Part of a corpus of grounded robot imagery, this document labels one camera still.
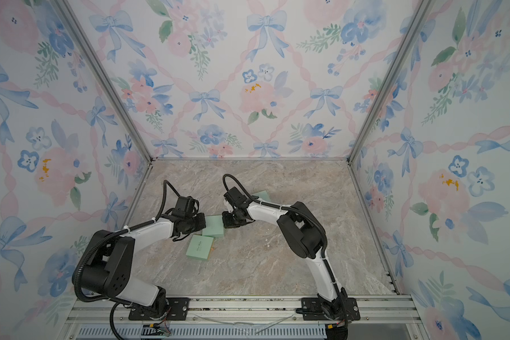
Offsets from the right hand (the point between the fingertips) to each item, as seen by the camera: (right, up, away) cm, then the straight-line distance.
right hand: (224, 225), depth 94 cm
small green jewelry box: (-8, -7, -9) cm, 14 cm away
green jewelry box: (-4, 0, -3) cm, 5 cm away
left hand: (-8, +2, 0) cm, 8 cm away
